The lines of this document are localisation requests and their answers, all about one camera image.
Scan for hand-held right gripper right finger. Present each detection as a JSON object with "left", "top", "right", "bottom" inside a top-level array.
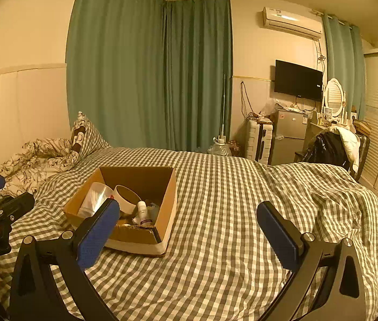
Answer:
[{"left": 256, "top": 201, "right": 377, "bottom": 321}]

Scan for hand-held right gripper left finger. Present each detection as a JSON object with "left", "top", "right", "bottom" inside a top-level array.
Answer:
[{"left": 9, "top": 198, "right": 121, "bottom": 321}]

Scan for brown cardboard box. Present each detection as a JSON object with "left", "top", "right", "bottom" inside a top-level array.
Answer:
[{"left": 64, "top": 166, "right": 178, "bottom": 258}]

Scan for clear plastic bag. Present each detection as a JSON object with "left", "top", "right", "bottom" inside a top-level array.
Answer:
[{"left": 77, "top": 182, "right": 114, "bottom": 219}]

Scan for cream tape roll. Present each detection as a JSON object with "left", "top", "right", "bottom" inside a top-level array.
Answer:
[{"left": 113, "top": 185, "right": 141, "bottom": 215}]

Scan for small labelled bottle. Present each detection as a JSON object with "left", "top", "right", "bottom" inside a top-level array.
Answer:
[{"left": 136, "top": 201, "right": 154, "bottom": 227}]

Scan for blue packet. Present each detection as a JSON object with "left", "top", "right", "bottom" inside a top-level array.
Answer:
[{"left": 147, "top": 202, "right": 163, "bottom": 222}]

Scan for floral duvet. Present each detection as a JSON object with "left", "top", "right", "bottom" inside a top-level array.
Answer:
[{"left": 0, "top": 137, "right": 79, "bottom": 198}]

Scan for white suitcase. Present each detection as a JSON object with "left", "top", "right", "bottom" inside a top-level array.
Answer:
[{"left": 245, "top": 120, "right": 274, "bottom": 164}]

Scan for patterned pillow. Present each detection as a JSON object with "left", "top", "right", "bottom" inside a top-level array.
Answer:
[{"left": 70, "top": 111, "right": 111, "bottom": 164}]

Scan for black jacket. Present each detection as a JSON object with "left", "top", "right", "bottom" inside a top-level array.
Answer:
[{"left": 304, "top": 131, "right": 352, "bottom": 171}]

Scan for silver small fridge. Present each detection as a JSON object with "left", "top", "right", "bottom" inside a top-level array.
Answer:
[{"left": 271, "top": 109, "right": 308, "bottom": 166}]

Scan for clear water jug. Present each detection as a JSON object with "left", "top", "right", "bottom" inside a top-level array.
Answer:
[{"left": 208, "top": 136, "right": 232, "bottom": 156}]

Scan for dressing table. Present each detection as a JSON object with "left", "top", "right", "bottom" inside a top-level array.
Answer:
[{"left": 304, "top": 120, "right": 330, "bottom": 151}]

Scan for white jacket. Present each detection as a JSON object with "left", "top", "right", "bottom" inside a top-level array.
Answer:
[{"left": 324, "top": 125, "right": 361, "bottom": 174}]

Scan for crumpled plastic bag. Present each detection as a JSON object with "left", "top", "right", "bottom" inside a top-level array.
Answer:
[{"left": 259, "top": 98, "right": 280, "bottom": 116}]

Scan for white oval mirror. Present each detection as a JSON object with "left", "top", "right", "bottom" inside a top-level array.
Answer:
[{"left": 323, "top": 78, "right": 347, "bottom": 118}]

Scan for green curtain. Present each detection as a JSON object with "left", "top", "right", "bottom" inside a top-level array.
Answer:
[
  {"left": 66, "top": 0, "right": 168, "bottom": 149},
  {"left": 162, "top": 0, "right": 234, "bottom": 152},
  {"left": 321, "top": 13, "right": 367, "bottom": 121}
]

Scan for white air conditioner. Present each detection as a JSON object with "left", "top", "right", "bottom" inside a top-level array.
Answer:
[{"left": 263, "top": 6, "right": 323, "bottom": 40}]

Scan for hanging wall cables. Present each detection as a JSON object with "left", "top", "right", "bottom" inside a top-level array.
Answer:
[{"left": 240, "top": 81, "right": 253, "bottom": 119}]

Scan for black wall television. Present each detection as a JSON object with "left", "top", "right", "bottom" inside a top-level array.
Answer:
[{"left": 274, "top": 59, "right": 324, "bottom": 102}]

